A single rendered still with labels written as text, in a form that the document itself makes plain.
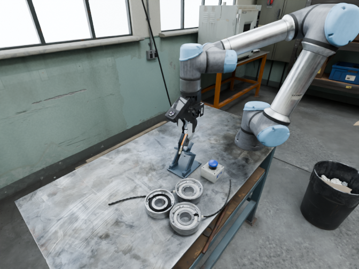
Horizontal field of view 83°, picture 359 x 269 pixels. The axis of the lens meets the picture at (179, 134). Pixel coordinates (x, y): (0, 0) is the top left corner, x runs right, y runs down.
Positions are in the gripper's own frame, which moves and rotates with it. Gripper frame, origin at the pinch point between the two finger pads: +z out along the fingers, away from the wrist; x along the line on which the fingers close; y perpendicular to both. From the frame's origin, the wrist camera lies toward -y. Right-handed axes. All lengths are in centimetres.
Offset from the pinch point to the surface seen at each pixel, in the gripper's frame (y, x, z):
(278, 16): 361, 77, -32
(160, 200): -22.1, -5.4, 14.3
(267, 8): 363, 99, -43
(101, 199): -34.9, 13.1, 16.0
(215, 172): 0.7, -15.1, 11.4
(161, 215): -26.9, -10.8, 13.4
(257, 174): 44, -22, 41
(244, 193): 26, -22, 41
